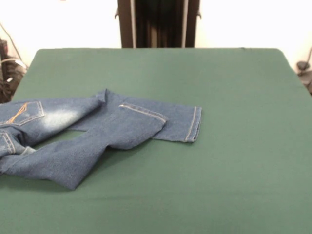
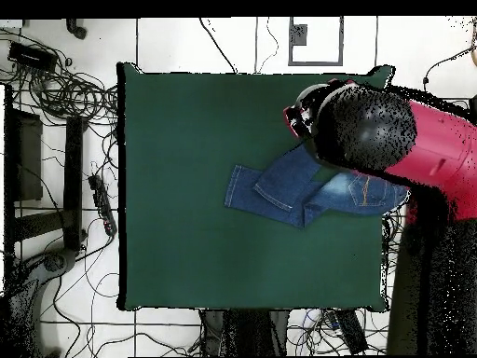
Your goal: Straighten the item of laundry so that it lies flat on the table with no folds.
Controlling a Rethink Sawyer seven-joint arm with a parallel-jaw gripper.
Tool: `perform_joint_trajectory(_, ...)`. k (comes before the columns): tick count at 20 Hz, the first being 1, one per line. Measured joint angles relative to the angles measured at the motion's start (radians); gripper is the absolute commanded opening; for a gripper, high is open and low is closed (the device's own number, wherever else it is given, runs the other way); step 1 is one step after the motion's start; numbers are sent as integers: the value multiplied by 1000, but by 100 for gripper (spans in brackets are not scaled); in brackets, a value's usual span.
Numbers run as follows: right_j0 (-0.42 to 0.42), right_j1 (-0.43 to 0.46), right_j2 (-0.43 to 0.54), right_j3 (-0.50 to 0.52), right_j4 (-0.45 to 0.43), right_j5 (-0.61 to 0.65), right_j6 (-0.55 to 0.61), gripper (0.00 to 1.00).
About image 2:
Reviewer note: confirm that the black power strip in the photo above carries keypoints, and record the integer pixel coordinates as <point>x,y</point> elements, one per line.
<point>102,203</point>

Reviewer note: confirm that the black bar device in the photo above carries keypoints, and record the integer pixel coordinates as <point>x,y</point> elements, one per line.
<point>350,332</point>

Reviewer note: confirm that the small dark grey square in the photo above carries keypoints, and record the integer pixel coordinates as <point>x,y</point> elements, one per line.
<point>299,35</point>

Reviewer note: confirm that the small black curved object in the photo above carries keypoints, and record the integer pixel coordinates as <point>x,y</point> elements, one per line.
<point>78,33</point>

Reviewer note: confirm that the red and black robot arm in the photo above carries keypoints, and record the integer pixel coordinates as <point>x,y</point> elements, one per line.
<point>439,149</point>

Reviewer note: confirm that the grey square frame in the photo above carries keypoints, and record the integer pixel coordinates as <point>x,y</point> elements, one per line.
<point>316,63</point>

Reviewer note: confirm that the black power adapter box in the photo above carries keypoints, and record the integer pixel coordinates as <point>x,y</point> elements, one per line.
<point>31,56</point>

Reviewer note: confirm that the dark green table cloth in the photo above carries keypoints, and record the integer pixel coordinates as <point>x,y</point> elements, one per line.
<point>167,130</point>

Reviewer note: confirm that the dark grey stand foot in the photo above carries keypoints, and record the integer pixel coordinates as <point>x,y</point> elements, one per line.
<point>54,263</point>

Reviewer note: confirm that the blue denim jeans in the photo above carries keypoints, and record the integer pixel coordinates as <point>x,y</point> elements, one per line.
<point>283,179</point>

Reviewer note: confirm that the black stand bar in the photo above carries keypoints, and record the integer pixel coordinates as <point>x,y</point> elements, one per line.
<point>72,179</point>

